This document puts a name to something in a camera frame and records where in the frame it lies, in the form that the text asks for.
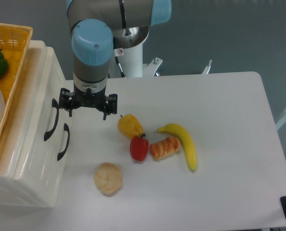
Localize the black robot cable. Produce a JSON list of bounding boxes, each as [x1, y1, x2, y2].
[[112, 43, 127, 78]]

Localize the white drawer cabinet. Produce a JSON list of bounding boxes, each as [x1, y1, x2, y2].
[[0, 40, 72, 207]]

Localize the yellow bell pepper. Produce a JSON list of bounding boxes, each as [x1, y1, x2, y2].
[[117, 114, 144, 139]]

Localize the black drawer handle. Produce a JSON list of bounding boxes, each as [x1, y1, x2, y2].
[[44, 98, 59, 141], [57, 123, 70, 161]]

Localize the yellow woven basket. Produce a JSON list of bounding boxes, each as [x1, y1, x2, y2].
[[0, 23, 33, 137]]

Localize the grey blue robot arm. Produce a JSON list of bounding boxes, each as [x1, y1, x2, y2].
[[59, 0, 172, 116]]

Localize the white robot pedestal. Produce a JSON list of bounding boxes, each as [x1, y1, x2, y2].
[[109, 26, 149, 78]]

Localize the yellow banana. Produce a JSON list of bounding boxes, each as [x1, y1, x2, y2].
[[157, 123, 198, 172]]

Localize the round beige bread roll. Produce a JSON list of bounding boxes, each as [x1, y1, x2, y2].
[[93, 162, 122, 195]]

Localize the red bell pepper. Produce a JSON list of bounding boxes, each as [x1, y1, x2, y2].
[[130, 133, 149, 162]]

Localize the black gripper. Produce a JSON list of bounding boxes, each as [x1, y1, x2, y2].
[[58, 88, 118, 120]]

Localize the orange croissant bread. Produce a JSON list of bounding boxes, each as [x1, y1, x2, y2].
[[149, 136, 181, 161]]

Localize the black top drawer handle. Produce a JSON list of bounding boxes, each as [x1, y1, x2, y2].
[[44, 98, 59, 141]]

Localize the black bottom drawer handle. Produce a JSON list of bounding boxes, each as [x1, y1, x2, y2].
[[57, 123, 70, 161]]

